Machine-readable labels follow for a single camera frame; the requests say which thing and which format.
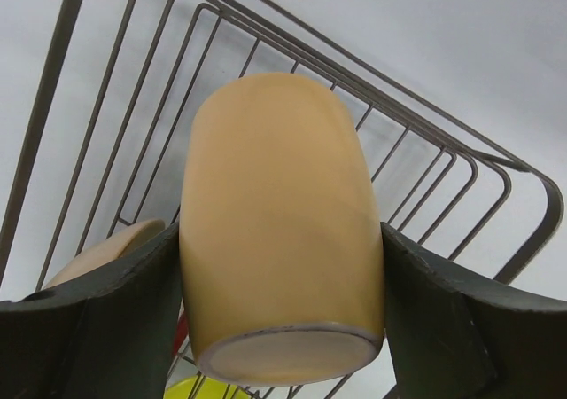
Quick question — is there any red rimmed round plate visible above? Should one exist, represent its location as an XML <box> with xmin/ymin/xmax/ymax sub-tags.
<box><xmin>172</xmin><ymin>311</ymin><xmax>188</xmax><ymax>357</ymax></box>

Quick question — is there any dark wire dish rack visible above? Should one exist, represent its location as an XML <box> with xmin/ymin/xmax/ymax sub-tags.
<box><xmin>0</xmin><ymin>0</ymin><xmax>566</xmax><ymax>399</ymax></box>

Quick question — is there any yellow green bowl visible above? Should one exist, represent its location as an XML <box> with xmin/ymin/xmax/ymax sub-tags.
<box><xmin>164</xmin><ymin>375</ymin><xmax>251</xmax><ymax>399</ymax></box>

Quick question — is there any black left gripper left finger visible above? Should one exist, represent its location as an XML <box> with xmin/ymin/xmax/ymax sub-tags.
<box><xmin>1</xmin><ymin>224</ymin><xmax>182</xmax><ymax>398</ymax></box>

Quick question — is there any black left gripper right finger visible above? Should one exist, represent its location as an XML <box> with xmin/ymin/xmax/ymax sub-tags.
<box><xmin>381</xmin><ymin>223</ymin><xmax>566</xmax><ymax>398</ymax></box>

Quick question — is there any beige mug yellow handle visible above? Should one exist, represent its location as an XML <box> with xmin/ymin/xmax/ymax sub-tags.
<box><xmin>42</xmin><ymin>72</ymin><xmax>385</xmax><ymax>387</ymax></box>

